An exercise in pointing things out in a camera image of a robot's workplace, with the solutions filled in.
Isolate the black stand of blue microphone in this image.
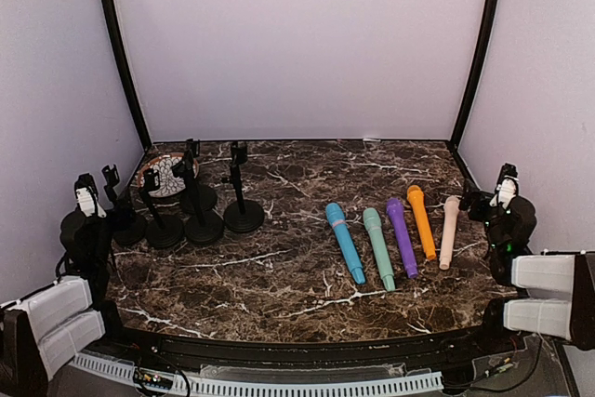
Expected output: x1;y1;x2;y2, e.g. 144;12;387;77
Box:
221;141;265;233

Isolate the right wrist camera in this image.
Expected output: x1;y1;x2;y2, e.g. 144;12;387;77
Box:
489;163;519;209

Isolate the orange microphone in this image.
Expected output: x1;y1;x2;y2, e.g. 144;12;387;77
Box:
407;185;436;260

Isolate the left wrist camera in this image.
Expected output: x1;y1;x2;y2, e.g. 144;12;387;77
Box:
74;173;107;218

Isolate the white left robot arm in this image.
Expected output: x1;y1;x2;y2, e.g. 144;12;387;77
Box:
1;205;133;396

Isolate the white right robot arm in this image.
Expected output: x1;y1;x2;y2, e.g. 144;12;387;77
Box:
459;176;594;354

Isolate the mint green microphone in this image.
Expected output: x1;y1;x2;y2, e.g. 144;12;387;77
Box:
363;207;396;292

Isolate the white slotted cable duct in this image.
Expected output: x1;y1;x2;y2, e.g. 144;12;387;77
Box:
70;353;443;396

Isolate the blue microphone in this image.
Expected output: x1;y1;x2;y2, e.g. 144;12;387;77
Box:
325;203;366;285

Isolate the flower pattern ceramic plate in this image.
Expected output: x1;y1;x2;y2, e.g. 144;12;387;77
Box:
137;152;185;198

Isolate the black stand of orange microphone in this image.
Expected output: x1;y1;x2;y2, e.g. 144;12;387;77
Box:
101;165;147;246

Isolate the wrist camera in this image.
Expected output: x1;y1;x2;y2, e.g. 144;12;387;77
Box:
489;163;519;209
74;173;107;218

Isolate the left black frame post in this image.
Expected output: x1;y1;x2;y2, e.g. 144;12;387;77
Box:
100;0;152;151

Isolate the black frame post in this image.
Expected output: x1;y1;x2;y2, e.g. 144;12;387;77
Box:
100;0;152;151
448;0;498;152

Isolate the black front rail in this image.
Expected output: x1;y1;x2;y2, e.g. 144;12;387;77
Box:
89;326;509;370

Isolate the black stand of beige microphone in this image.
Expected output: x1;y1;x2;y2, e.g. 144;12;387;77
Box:
139;168;184;250

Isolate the beige microphone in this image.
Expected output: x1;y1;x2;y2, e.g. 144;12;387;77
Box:
439;195;460;271

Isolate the black stand of mint microphone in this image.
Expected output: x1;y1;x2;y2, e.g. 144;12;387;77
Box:
171;149;224;246

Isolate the right black frame post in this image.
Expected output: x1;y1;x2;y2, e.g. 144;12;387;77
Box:
448;0;498;152

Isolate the black stand of purple microphone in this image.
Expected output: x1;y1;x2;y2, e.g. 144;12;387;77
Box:
180;139;218;215

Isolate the purple microphone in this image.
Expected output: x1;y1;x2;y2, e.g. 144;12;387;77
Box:
386;198;418;279

